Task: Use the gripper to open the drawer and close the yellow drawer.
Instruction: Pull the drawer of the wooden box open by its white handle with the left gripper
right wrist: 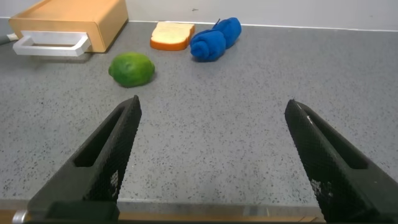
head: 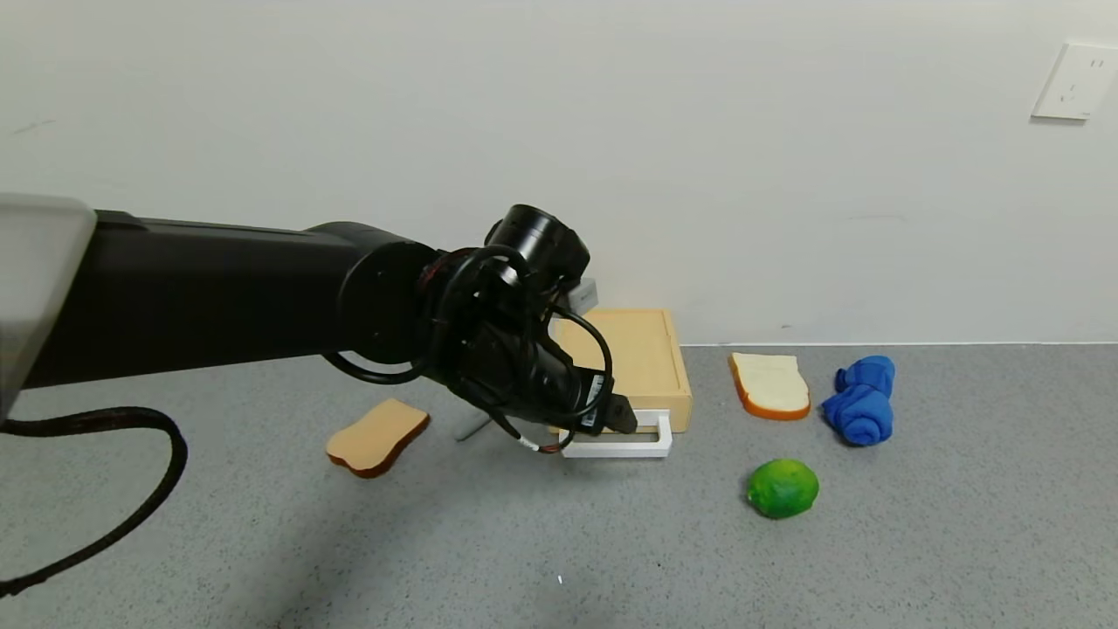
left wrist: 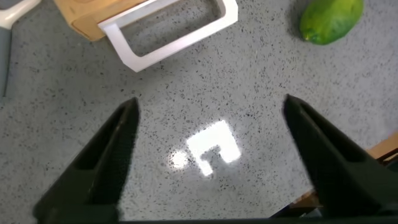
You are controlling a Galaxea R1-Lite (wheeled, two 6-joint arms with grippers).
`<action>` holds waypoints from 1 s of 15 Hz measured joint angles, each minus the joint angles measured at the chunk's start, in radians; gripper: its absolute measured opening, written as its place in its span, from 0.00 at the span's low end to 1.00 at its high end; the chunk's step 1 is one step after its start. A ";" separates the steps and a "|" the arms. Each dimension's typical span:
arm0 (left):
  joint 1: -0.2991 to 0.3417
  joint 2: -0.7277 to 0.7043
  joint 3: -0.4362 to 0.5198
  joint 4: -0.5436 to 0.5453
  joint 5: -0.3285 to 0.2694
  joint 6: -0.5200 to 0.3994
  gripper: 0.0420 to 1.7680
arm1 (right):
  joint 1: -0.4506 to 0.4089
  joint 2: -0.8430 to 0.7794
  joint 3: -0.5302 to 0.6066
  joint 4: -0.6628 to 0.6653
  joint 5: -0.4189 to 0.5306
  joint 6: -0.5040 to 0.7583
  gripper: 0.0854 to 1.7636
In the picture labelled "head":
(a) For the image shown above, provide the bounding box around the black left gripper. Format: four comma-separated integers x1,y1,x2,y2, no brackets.
523,335,638,437

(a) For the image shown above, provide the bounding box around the yellow drawer with white handle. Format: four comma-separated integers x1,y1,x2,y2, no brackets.
559,397,693,460

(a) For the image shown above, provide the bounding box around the yellow drawer case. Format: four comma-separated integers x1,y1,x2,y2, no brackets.
555,308,694,433

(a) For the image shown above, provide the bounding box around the white bread slice orange crust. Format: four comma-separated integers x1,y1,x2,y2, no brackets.
728,352,811,422

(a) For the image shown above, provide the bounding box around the green lime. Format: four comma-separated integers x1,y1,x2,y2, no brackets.
747,459,820,520

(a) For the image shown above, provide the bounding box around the blue rolled towel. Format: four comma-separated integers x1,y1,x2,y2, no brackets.
821,356,896,447

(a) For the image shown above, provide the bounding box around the brown toast slice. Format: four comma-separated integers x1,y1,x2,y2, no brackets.
326,399,431,479

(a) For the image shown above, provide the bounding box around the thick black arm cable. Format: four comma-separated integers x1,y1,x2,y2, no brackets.
0,406,190,600

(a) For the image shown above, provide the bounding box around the white wall socket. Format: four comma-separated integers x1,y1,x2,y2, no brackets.
1031,41,1118,121

